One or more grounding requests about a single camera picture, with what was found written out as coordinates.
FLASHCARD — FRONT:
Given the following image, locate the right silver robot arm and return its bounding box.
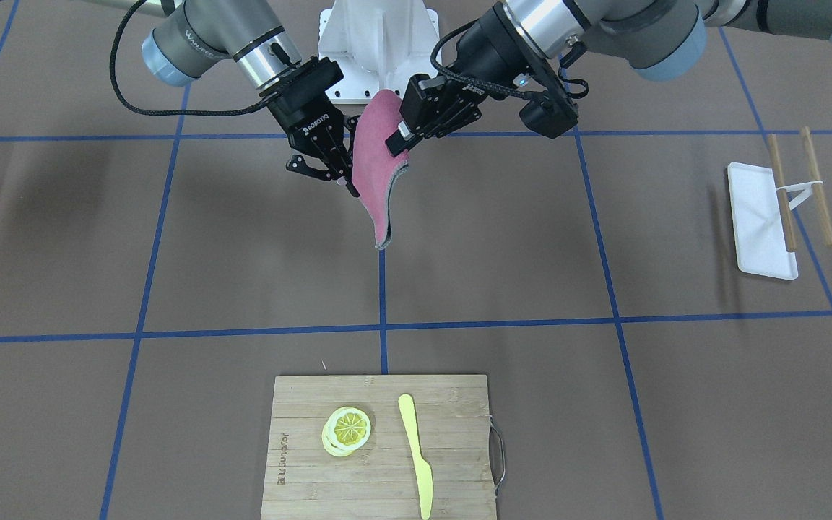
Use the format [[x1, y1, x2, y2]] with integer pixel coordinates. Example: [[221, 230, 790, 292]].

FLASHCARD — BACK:
[[109, 1, 359, 197]]

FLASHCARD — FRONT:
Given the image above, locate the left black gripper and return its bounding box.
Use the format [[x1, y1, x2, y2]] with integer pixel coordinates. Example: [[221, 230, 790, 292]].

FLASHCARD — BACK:
[[386, 74, 488, 157]]

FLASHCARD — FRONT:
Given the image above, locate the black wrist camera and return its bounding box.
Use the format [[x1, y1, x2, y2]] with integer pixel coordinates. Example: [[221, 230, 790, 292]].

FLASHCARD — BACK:
[[519, 88, 580, 139]]

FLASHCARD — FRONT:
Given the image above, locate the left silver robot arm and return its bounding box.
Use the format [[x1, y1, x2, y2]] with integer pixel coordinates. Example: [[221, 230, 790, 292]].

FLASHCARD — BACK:
[[385, 1, 832, 157]]

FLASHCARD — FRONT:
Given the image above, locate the yellow plastic knife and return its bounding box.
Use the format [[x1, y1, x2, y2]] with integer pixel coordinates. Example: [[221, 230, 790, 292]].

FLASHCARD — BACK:
[[397, 393, 435, 519]]

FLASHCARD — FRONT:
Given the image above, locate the pink cloth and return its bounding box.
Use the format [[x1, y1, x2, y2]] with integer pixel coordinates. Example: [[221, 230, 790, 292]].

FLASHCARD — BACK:
[[351, 89, 409, 250]]

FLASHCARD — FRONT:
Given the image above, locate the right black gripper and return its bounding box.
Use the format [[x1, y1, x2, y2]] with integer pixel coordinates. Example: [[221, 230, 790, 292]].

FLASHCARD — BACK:
[[260, 57, 360, 198]]

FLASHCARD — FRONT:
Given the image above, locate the white rack tray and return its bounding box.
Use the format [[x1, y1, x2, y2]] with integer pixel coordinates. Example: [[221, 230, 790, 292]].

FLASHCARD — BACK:
[[727, 162, 799, 281]]

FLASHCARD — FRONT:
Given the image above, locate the white pedestal column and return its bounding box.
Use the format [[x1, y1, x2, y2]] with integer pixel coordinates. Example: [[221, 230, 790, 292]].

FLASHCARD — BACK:
[[318, 1, 441, 105]]

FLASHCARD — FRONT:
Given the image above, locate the yellow lemon slice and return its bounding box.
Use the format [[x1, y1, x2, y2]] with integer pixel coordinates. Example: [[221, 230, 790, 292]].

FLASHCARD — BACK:
[[321, 406, 372, 458]]

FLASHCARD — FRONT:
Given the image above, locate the wooden cutting board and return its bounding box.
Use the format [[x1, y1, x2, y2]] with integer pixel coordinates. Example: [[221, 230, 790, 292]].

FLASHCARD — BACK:
[[260, 374, 498, 519]]

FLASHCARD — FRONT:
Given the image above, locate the wooden rack bar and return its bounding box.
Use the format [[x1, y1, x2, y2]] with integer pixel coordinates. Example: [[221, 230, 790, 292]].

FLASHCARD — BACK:
[[766, 133, 798, 253], [799, 126, 832, 246]]

